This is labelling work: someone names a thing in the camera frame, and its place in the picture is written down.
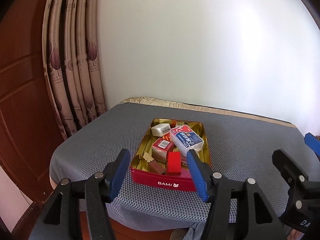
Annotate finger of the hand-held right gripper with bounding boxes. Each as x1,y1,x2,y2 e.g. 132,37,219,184
272,149,310,185
304,132,320,159

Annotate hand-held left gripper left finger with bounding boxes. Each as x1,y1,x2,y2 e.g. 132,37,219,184
27,149,131,240

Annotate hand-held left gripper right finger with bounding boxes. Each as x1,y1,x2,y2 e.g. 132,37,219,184
186,149,294,240

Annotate red tin box gold inside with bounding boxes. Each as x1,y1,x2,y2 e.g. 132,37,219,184
129,118,212,192

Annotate red rectangular box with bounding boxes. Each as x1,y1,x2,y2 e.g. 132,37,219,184
165,152,182,175

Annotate small beige cube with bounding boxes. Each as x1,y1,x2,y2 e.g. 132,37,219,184
142,152,155,165

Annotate clear plastic box blue-red label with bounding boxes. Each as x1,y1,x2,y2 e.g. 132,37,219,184
169,124,204,157

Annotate small brown rectangular block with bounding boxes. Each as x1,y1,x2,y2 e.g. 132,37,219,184
149,161,167,175

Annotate red and white carton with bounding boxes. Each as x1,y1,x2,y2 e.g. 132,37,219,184
151,137,175,162

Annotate white charger block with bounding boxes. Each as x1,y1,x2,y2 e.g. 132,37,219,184
151,123,170,137

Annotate grey mesh mat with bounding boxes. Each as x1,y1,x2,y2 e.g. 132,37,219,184
49,104,320,230

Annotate person's grey trousers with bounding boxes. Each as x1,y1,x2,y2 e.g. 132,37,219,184
186,221,209,240

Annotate beige leaf-print curtain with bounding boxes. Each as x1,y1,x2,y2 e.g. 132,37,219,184
42,0,108,140

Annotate brown wooden door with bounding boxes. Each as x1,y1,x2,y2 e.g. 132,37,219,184
0,0,68,205

